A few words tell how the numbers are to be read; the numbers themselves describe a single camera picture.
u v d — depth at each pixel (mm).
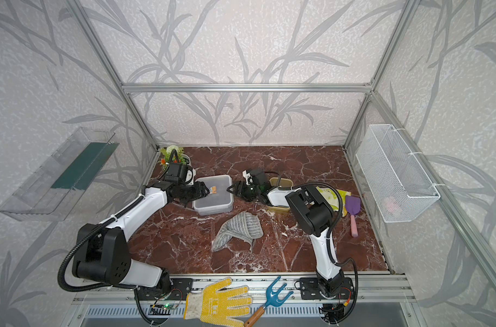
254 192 843
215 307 696
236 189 869
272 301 717
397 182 617
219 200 961
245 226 827
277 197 697
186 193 743
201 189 793
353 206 941
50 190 642
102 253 425
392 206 731
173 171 690
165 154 1001
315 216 551
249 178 906
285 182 959
